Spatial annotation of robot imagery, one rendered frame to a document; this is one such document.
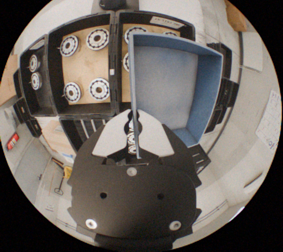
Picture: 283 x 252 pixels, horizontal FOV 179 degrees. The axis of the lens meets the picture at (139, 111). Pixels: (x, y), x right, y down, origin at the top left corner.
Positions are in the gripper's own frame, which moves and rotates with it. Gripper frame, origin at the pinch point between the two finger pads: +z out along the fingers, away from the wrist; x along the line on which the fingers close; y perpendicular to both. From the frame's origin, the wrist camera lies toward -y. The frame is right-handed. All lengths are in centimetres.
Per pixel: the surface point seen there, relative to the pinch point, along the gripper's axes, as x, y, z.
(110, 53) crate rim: -7.7, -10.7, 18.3
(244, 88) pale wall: 283, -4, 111
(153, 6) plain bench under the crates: 10, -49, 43
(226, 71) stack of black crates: 113, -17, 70
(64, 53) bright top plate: -31.3, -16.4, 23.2
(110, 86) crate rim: -8.2, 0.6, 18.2
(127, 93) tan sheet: -3.5, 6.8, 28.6
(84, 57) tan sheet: -22.5, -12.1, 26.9
